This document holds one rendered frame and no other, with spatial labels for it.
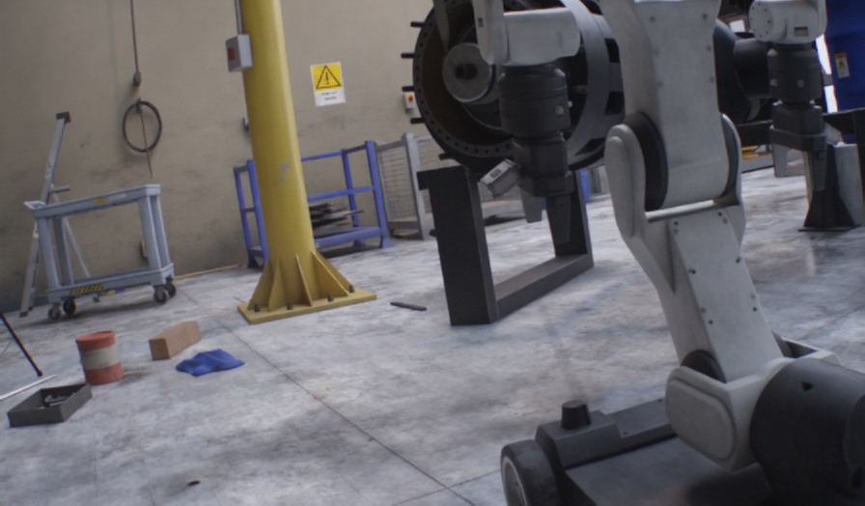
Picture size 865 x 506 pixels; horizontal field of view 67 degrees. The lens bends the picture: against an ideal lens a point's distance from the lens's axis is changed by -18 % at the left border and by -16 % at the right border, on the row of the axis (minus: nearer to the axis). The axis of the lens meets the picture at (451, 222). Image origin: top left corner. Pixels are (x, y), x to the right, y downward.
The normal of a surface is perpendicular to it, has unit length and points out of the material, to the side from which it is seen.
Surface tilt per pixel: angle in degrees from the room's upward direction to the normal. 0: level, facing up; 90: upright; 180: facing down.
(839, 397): 28
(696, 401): 90
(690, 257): 60
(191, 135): 90
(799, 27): 101
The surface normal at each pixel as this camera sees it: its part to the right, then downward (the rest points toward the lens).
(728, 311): 0.08, -0.45
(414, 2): 0.44, 0.00
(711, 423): -0.97, 0.17
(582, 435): 0.02, -0.66
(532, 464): -0.07, -0.82
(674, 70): 0.22, 0.22
